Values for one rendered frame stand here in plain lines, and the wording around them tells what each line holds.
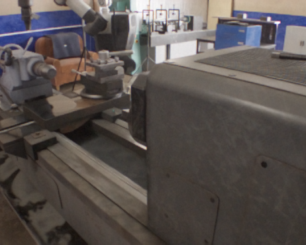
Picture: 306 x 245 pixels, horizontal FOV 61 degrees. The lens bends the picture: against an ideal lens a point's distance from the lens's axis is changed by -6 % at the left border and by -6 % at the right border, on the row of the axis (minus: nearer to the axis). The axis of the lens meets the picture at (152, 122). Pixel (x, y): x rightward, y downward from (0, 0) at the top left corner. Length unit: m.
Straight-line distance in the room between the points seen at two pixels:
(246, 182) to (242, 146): 0.07
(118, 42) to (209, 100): 1.55
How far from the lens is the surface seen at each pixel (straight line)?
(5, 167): 2.17
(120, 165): 1.37
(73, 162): 1.22
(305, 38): 7.58
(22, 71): 1.86
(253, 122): 0.48
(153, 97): 0.61
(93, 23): 1.88
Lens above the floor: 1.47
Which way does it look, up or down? 24 degrees down
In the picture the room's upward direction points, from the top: straight up
